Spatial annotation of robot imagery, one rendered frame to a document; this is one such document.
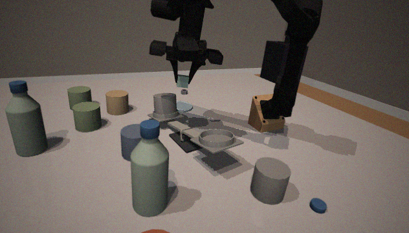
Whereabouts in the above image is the dark green cylinder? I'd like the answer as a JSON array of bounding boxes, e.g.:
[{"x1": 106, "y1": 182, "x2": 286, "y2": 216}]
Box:
[
  {"x1": 72, "y1": 102, "x2": 102, "y2": 133},
  {"x1": 67, "y1": 86, "x2": 92, "y2": 110}
]

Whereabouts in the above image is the dark blue short cylinder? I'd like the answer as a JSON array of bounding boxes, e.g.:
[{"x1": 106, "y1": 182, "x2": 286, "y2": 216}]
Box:
[{"x1": 309, "y1": 198, "x2": 327, "y2": 214}]

